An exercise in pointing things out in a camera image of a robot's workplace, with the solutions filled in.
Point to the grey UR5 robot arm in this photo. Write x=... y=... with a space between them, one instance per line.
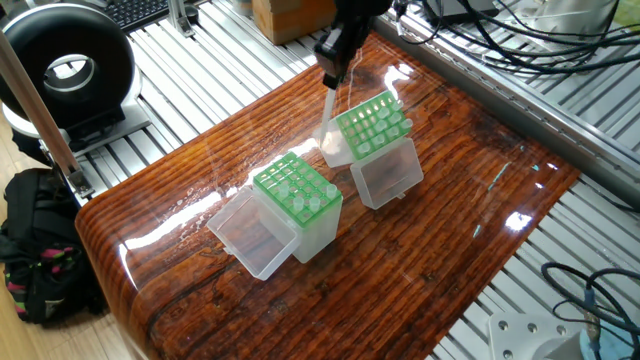
x=575 y=20

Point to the silver robot mount plate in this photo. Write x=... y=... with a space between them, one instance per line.
x=530 y=340

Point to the black backpack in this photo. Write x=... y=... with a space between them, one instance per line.
x=40 y=230

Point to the brown cardboard box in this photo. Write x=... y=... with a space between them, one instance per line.
x=285 y=18

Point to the black keyboard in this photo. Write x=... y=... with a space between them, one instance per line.
x=135 y=10

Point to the brown wooden pole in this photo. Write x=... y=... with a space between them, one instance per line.
x=40 y=117

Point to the clear green-rack pipette tip box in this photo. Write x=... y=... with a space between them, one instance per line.
x=315 y=235
x=380 y=180

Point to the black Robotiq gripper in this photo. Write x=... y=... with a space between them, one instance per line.
x=360 y=14

